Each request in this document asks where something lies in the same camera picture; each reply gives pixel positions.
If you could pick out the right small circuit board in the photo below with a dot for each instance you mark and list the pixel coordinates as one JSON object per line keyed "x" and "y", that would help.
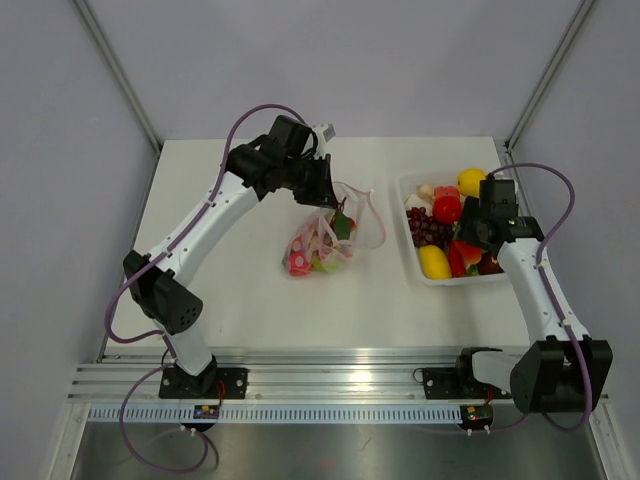
{"x": 477, "y": 417}

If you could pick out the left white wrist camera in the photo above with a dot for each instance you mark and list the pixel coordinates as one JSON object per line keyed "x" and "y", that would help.
{"x": 324, "y": 133}

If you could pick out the aluminium frame post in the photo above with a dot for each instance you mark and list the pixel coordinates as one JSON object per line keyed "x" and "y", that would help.
{"x": 560, "y": 54}
{"x": 90, "y": 21}

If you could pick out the right aluminium frame post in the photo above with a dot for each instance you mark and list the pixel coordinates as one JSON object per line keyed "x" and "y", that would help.
{"x": 560, "y": 54}

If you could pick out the green pear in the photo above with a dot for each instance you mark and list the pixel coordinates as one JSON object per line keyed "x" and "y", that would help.
{"x": 328, "y": 264}

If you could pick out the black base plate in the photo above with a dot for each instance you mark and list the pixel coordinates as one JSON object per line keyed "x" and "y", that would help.
{"x": 453, "y": 384}
{"x": 223, "y": 382}

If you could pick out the left small circuit board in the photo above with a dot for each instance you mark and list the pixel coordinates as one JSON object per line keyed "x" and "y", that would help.
{"x": 206, "y": 412}

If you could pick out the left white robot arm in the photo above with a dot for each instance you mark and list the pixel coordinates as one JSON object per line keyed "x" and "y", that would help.
{"x": 159, "y": 280}

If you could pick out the red chili pepper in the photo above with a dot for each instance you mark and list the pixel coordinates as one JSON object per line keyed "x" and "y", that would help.
{"x": 456, "y": 262}

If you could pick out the white garlic bulb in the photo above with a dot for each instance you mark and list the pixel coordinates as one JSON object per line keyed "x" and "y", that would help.
{"x": 423, "y": 197}

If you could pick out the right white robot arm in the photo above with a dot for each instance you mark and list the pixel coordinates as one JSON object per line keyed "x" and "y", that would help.
{"x": 564, "y": 369}

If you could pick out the aluminium mounting rail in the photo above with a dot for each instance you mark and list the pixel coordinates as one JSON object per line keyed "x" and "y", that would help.
{"x": 281, "y": 375}

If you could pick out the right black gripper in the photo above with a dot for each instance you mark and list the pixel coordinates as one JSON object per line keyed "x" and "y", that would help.
{"x": 469, "y": 212}

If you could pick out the yellow lemon top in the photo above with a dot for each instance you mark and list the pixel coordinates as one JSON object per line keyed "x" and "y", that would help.
{"x": 468, "y": 182}

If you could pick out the clear pink zip top bag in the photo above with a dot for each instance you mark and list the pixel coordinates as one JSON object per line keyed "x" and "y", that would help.
{"x": 328, "y": 239}

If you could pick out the white slotted cable duct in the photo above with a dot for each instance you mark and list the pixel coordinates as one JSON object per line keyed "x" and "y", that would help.
{"x": 280, "y": 414}

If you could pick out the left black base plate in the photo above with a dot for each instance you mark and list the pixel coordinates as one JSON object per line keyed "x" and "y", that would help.
{"x": 223, "y": 382}

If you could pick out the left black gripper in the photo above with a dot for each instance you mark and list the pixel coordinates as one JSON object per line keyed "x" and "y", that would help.
{"x": 323, "y": 193}

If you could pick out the small circuit board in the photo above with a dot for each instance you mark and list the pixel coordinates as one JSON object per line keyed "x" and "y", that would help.
{"x": 206, "y": 412}
{"x": 477, "y": 417}

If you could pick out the dark grape bunch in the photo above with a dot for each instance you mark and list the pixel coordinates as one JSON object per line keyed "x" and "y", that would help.
{"x": 425, "y": 230}

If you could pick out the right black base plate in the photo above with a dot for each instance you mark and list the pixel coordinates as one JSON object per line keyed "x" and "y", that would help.
{"x": 453, "y": 384}

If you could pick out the yellow mango upper left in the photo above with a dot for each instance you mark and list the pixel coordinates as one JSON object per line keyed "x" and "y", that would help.
{"x": 434, "y": 263}

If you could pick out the left aluminium frame post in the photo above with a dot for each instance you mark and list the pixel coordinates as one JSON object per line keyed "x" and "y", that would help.
{"x": 90, "y": 21}

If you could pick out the white plastic fruit basket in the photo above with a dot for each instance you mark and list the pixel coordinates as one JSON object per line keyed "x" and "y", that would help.
{"x": 408, "y": 183}

